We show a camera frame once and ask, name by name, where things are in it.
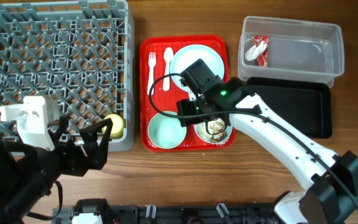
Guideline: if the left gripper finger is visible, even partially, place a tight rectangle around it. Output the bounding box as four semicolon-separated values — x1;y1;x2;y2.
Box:
52;116;69;142
79;119;113;156

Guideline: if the yellow cup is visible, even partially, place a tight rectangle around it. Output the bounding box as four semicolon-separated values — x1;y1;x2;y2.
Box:
104;114;125;139

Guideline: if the green bowl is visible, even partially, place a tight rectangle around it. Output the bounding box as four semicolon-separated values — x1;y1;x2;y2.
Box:
147;113;187;149

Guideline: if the white plastic spoon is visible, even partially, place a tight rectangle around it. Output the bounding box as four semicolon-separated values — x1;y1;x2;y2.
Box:
163;47;174;91

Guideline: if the white plastic fork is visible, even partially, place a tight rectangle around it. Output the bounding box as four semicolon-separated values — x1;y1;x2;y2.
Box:
147;52;157;95

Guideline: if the white napkin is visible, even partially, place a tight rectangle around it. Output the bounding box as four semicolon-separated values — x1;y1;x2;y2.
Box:
244;41;268;61

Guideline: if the red snack wrapper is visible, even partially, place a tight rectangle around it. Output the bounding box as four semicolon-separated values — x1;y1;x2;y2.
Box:
252;36;269;67

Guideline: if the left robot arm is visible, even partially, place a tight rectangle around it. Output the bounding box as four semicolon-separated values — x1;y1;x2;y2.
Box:
0;117;113;223

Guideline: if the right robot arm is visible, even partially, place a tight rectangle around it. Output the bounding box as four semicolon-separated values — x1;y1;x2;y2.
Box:
177;77;358;223

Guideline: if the grey dishwasher rack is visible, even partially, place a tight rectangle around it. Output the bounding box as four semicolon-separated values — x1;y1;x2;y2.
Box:
0;0;135;151

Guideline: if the blue bowl with food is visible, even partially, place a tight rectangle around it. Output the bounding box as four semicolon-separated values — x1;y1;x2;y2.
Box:
194;118;233;144

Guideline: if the light blue plate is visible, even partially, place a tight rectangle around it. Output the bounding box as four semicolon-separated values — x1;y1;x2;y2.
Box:
170;44;225;79

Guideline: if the red plastic tray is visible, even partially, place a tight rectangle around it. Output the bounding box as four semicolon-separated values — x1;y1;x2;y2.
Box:
139;34;236;152

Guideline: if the black tray bin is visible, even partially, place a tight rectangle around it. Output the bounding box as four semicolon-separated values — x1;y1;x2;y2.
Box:
247;77;333;139

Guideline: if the clear plastic bin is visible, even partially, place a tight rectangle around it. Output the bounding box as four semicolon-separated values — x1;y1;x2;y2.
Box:
238;16;344;87

